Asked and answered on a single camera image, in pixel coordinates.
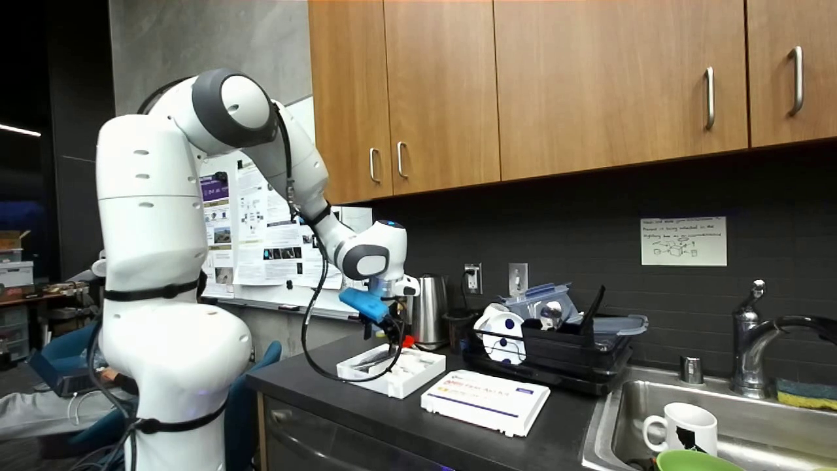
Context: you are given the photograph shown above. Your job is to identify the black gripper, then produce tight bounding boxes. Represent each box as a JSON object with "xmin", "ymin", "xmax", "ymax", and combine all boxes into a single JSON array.
[{"xmin": 385, "ymin": 299, "xmax": 417, "ymax": 343}]

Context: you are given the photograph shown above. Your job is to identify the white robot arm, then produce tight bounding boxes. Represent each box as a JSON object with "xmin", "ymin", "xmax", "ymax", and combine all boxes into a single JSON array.
[{"xmin": 96, "ymin": 68, "xmax": 418, "ymax": 471}]

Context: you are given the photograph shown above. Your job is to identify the open white box of packets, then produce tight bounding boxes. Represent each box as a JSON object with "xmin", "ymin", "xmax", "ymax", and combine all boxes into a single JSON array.
[{"xmin": 338, "ymin": 344, "xmax": 448, "ymax": 399}]

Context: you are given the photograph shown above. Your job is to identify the closed white flat box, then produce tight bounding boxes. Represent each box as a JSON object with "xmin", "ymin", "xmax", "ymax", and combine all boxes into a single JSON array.
[{"xmin": 422, "ymin": 368, "xmax": 551, "ymax": 437}]

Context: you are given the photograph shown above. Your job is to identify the stainless steel electric kettle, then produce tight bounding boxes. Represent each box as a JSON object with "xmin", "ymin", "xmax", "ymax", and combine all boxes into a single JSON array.
[{"xmin": 411, "ymin": 274, "xmax": 448, "ymax": 350}]

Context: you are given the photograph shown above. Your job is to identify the white round lid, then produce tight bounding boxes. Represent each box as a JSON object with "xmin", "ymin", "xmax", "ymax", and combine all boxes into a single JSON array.
[{"xmin": 473, "ymin": 304, "xmax": 525, "ymax": 367}]

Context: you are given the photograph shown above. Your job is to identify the clear plastic container with lid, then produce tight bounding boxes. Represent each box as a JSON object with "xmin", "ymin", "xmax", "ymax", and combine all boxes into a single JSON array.
[{"xmin": 506, "ymin": 283, "xmax": 583, "ymax": 329}]

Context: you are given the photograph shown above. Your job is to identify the black dish rack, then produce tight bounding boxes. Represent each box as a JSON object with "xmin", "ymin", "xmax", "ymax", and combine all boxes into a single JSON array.
[{"xmin": 460, "ymin": 288, "xmax": 648, "ymax": 398}]

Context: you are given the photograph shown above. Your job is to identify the wooden upper cabinets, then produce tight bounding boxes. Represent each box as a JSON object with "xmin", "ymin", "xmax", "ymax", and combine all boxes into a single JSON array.
[{"xmin": 308, "ymin": 0, "xmax": 837, "ymax": 203}]

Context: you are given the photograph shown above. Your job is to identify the green bowl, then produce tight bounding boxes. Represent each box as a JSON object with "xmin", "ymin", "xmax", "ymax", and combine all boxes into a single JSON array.
[{"xmin": 655, "ymin": 449, "xmax": 742, "ymax": 471}]

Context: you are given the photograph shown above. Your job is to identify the white mug with black print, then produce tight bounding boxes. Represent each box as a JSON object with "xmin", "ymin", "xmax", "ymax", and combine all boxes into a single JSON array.
[{"xmin": 642, "ymin": 402, "xmax": 720, "ymax": 456}]

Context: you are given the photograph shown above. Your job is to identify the chrome sink faucet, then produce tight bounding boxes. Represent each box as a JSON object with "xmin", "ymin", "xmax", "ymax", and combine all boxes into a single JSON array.
[{"xmin": 733, "ymin": 276, "xmax": 837, "ymax": 399}]

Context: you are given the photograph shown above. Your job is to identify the stainless steel sink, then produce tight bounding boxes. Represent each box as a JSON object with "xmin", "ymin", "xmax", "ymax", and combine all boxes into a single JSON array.
[{"xmin": 580, "ymin": 367, "xmax": 837, "ymax": 471}]

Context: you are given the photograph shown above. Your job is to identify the yellow green sponge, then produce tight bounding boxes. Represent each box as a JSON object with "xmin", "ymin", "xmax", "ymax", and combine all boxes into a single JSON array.
[{"xmin": 776, "ymin": 380, "xmax": 837, "ymax": 411}]

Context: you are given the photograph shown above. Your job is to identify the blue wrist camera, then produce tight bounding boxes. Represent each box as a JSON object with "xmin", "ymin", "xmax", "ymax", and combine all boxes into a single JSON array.
[{"xmin": 341, "ymin": 288, "xmax": 389, "ymax": 325}]

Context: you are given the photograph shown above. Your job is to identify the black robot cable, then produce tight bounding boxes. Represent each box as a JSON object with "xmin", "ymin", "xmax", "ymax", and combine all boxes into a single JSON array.
[{"xmin": 299, "ymin": 252, "xmax": 408, "ymax": 388}]

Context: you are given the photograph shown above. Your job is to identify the white paper wall sign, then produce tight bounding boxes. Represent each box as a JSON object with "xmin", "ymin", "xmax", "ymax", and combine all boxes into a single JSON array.
[{"xmin": 638, "ymin": 218, "xmax": 728, "ymax": 266}]

